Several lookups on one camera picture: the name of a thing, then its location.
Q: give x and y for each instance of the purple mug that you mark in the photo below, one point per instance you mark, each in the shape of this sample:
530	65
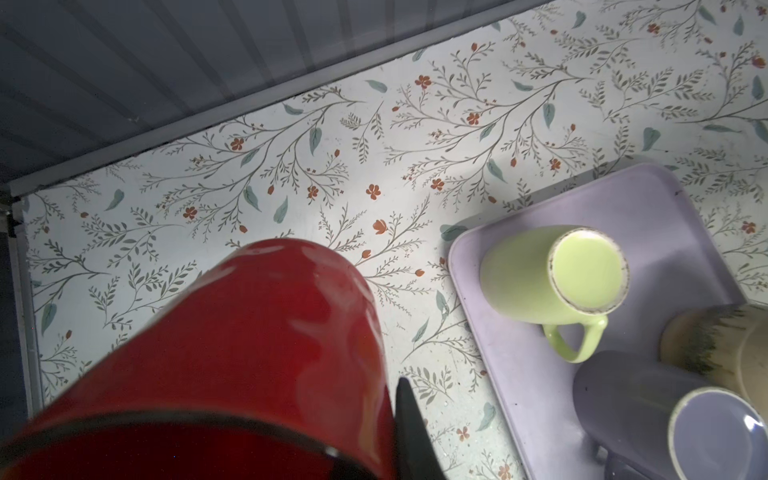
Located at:
656	421

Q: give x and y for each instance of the light green mug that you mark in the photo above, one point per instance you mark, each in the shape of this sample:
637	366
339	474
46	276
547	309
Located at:
565	278

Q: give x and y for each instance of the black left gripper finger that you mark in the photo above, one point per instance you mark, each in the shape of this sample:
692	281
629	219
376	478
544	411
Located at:
415	456

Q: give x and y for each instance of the beige ceramic teapot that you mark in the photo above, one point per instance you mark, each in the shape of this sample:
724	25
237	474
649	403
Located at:
727	345

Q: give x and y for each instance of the red mug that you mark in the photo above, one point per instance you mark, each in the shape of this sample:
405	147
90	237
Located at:
269	366

